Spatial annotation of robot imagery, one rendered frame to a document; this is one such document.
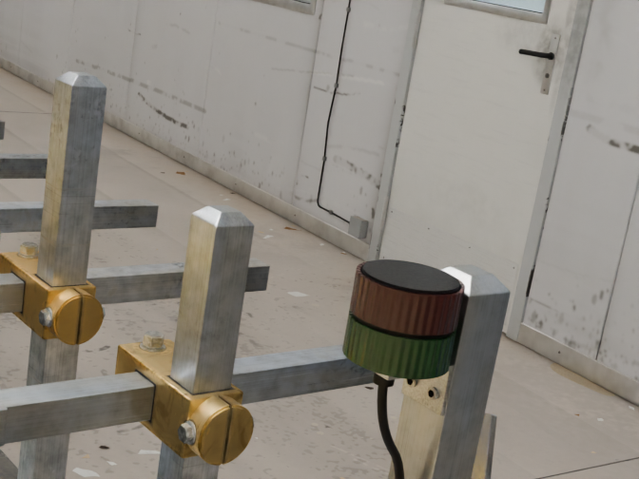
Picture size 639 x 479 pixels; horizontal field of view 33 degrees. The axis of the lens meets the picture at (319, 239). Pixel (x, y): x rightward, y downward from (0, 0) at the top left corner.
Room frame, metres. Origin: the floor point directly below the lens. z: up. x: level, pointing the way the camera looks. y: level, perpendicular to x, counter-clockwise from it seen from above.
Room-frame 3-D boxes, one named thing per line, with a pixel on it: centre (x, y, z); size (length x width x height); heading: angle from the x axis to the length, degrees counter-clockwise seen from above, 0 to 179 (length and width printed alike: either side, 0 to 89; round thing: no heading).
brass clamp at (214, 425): (0.81, 0.09, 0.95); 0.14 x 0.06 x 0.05; 41
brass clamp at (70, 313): (1.00, 0.25, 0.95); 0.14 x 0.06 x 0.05; 41
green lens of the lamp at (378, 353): (0.57, -0.05, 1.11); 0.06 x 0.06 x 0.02
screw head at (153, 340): (0.85, 0.12, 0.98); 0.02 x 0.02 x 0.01
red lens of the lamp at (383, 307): (0.57, -0.05, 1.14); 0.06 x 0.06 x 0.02
